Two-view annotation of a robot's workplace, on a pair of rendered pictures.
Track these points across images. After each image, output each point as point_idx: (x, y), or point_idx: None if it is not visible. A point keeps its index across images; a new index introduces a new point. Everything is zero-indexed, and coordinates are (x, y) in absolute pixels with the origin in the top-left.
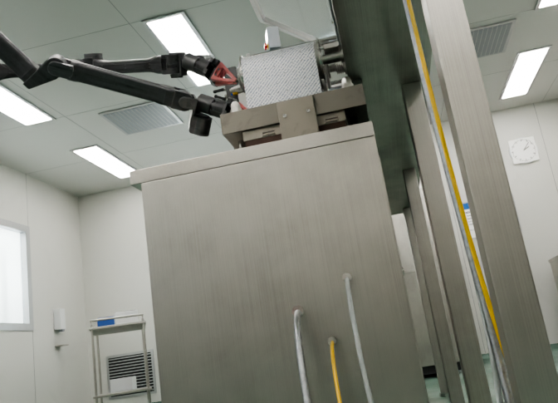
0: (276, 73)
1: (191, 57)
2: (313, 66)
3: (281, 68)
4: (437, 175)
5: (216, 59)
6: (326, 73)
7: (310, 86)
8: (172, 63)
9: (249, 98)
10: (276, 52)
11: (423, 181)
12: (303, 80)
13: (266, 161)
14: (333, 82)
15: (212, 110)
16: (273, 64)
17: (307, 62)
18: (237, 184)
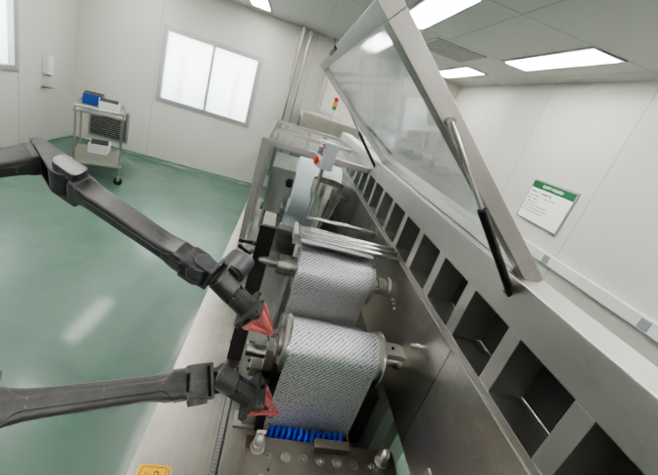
0: (323, 378)
1: (225, 289)
2: (365, 386)
3: (331, 376)
4: (401, 449)
5: (258, 313)
6: (365, 303)
7: (351, 403)
8: (195, 277)
9: (279, 391)
10: (334, 353)
11: (390, 449)
12: (347, 396)
13: None
14: (359, 230)
15: (229, 398)
16: (324, 368)
17: (361, 381)
18: None
